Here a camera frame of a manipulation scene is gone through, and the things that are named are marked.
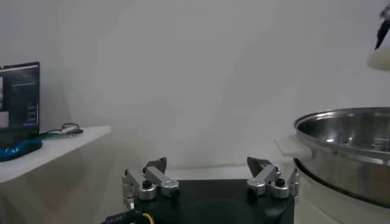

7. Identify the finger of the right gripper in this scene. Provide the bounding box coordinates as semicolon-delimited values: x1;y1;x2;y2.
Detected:
374;4;390;51

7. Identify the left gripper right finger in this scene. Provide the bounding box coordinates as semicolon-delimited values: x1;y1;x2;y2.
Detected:
246;156;301;200

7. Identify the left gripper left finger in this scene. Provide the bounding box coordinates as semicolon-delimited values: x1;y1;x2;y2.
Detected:
121;156;180;210

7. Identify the white steamed baozi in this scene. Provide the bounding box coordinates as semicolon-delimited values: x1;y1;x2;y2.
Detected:
367;47;390;72

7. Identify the perforated steel steamer basket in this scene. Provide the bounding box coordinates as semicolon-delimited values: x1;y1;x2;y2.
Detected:
293;107;390;208

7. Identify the white side table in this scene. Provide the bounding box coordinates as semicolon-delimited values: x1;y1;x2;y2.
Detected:
0;125;112;224

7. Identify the dark blue object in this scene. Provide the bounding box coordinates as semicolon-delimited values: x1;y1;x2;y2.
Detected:
0;139;43;162

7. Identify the black laptop screen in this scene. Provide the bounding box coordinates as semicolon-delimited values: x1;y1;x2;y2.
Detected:
0;61;41;149

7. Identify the black looped cord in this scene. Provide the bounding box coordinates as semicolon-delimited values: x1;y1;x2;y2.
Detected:
60;122;81;132

